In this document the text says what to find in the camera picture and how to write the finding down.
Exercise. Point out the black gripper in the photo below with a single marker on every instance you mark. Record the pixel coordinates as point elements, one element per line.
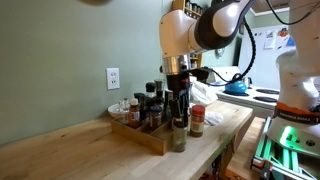
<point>178,86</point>

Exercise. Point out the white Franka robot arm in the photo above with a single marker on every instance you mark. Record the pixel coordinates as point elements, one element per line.
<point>180,30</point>

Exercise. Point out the brown spice bottle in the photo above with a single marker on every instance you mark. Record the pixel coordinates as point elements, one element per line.
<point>197,126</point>

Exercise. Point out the black-capped dark bottle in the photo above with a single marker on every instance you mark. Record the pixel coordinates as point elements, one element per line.
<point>150,91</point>

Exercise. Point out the dark sauce bottle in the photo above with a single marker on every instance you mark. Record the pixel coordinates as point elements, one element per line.
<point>140,103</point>

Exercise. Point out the white-capped brown sauce bottle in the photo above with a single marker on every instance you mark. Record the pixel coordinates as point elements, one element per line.
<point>134,115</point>

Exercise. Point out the small clear glass bottle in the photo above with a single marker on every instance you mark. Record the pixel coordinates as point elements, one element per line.
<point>124,110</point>

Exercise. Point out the dark labelled salt canister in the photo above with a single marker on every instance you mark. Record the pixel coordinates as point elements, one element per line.
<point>167,106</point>

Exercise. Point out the dark spice jar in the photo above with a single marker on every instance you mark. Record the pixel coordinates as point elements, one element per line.
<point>155,118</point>

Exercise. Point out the glass herb jar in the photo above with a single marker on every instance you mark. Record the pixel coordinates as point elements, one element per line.
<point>179,141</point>

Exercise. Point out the steel-topped pepper grinder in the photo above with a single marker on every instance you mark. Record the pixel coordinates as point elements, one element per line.
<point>159,87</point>

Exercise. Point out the wooden spice tray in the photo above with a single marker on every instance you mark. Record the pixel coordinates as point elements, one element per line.
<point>146,140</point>

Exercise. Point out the blue kettle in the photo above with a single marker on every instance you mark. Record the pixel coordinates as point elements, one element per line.
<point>235,88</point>

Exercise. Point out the white bowl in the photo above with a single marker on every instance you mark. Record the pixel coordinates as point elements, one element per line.
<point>114,110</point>

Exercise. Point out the white stove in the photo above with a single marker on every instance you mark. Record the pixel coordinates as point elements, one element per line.
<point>246,100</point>

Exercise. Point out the white fridge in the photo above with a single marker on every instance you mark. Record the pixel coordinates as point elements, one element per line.
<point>266,66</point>

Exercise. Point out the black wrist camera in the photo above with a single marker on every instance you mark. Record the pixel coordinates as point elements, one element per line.
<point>200,74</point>

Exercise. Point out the wooden wall spice rack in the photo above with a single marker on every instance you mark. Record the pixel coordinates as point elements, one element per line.
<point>191,10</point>
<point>196,61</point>

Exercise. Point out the white wall outlet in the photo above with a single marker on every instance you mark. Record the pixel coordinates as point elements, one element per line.
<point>112,79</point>

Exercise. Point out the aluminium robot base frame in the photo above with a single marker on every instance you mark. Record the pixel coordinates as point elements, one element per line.
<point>280,160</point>

